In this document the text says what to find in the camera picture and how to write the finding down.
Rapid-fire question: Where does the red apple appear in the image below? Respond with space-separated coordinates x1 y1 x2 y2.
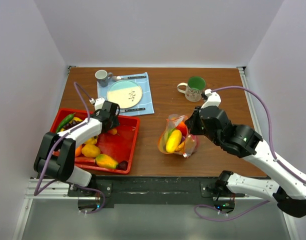
176 121 188 137

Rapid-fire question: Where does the clear zip top bag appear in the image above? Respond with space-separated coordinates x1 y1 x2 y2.
157 114 199 158

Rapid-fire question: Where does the yellow mango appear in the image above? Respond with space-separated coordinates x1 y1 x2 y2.
165 129 182 153

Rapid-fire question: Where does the green starfruit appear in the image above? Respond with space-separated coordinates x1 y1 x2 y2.
164 128 176 143

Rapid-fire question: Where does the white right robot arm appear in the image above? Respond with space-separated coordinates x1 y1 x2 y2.
185 106 306 218

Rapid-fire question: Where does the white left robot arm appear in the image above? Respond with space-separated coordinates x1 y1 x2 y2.
33 100 120 196

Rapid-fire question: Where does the cream and blue plate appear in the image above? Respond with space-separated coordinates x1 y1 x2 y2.
106 80 143 109

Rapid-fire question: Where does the yellow bell pepper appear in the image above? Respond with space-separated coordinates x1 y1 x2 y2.
84 136 98 145

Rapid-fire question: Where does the red plastic tray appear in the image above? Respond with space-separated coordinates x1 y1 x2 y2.
49 107 141 175

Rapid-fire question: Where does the dark purple grape bunch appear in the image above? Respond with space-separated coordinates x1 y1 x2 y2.
61 120 81 132

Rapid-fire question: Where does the small grey mug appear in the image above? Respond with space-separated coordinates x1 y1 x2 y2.
94 69 113 88

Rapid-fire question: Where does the green floral mug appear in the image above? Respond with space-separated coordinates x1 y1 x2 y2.
177 76 206 103

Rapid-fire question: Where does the green chili pepper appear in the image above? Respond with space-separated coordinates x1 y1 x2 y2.
55 113 75 133

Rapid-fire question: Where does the yellow lemon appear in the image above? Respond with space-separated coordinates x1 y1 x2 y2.
81 144 101 158

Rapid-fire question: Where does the yellow orange papaya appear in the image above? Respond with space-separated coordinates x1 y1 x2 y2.
95 154 119 169

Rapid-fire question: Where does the orange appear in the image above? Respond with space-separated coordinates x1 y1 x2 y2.
75 145 83 157

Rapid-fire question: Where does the dark red fig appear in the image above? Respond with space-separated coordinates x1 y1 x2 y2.
116 161 129 171

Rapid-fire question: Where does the red chili pepper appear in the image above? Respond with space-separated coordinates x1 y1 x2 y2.
74 157 96 166

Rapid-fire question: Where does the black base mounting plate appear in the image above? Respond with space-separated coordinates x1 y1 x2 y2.
67 174 246 210

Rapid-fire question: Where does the metal fork black handle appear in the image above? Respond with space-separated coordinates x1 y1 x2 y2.
119 107 146 114

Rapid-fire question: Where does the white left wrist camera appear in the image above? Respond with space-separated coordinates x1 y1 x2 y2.
89 97 106 111

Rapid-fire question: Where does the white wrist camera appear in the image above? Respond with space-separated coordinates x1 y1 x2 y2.
89 97 106 111
201 89 222 109

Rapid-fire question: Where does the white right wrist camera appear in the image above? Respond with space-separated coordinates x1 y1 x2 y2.
201 89 222 109

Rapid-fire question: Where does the metal spoon black handle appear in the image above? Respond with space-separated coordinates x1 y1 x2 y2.
112 75 147 82

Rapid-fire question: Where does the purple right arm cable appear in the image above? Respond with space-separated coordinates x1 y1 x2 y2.
194 85 306 222

